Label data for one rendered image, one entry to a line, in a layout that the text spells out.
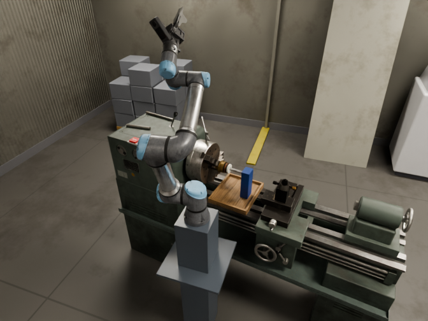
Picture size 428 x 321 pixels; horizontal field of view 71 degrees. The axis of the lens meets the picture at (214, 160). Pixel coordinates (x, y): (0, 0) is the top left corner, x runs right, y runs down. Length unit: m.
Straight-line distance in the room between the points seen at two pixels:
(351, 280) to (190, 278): 1.00
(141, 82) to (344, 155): 3.02
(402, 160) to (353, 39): 1.65
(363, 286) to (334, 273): 0.18
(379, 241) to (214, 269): 1.01
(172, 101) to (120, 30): 1.78
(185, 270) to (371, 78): 3.36
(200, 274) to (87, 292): 1.29
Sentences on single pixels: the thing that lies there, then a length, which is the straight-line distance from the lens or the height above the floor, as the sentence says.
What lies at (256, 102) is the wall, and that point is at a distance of 5.00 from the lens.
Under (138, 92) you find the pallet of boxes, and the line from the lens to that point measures 4.60.
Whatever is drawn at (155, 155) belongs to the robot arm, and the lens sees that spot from 1.28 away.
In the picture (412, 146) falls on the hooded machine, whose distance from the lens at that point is 4.36.
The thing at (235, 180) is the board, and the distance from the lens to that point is 2.38.
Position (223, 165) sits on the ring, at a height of 1.11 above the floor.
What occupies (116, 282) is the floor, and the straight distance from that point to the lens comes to 2.94.
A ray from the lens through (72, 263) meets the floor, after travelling 3.21.
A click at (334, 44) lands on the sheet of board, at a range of 4.34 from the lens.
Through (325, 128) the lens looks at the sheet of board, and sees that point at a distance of 4.38.
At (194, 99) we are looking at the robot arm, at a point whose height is 1.81.
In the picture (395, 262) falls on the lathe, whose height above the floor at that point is 0.86.
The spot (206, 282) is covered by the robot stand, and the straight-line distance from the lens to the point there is 1.91.
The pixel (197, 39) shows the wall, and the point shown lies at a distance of 5.01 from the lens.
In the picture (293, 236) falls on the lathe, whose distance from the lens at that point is 1.95.
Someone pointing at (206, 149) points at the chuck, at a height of 1.23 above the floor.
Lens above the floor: 2.32
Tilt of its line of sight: 33 degrees down
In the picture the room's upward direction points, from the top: straight up
